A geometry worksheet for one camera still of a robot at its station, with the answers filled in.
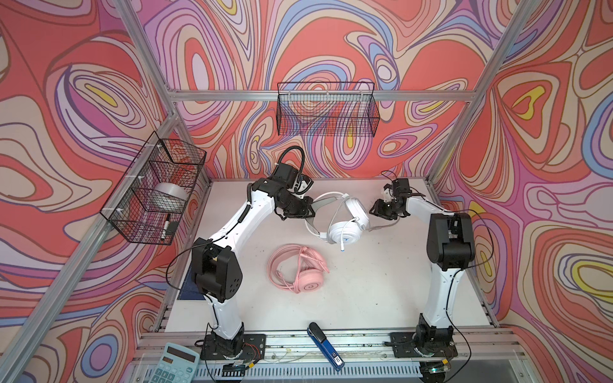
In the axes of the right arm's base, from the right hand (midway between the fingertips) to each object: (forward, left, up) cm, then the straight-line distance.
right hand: (375, 215), depth 104 cm
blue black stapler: (-48, +27, +3) cm, 55 cm away
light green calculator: (-53, +70, +1) cm, 88 cm away
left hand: (-11, +27, +19) cm, 35 cm away
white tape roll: (-13, +72, +31) cm, 79 cm away
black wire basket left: (+3, +80, +32) cm, 86 cm away
